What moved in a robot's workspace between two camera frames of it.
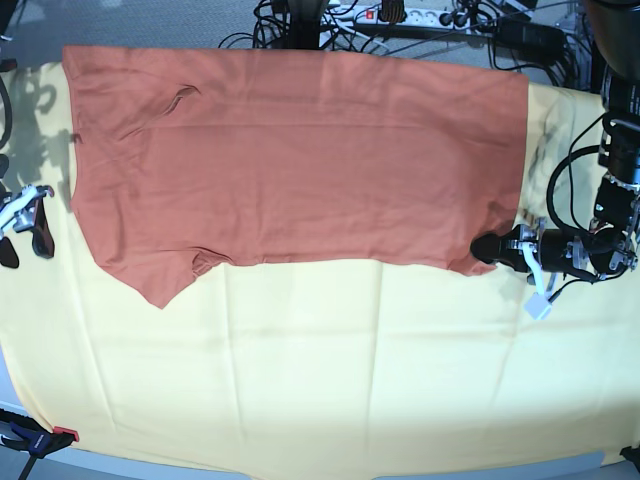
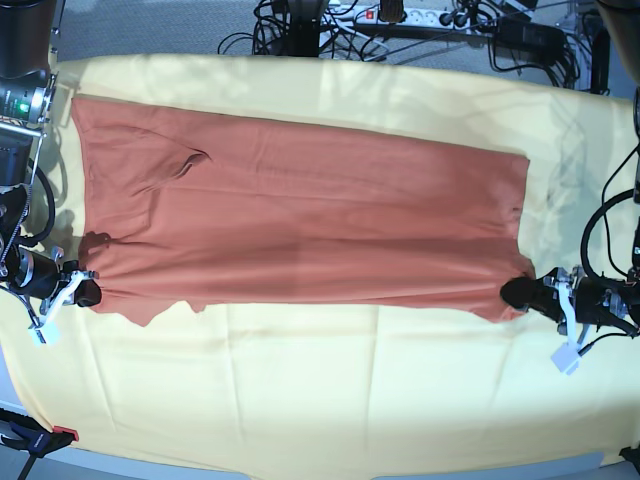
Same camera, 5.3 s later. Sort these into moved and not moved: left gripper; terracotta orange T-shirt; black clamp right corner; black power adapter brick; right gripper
Moved: right gripper; left gripper; terracotta orange T-shirt
Not moved: black clamp right corner; black power adapter brick
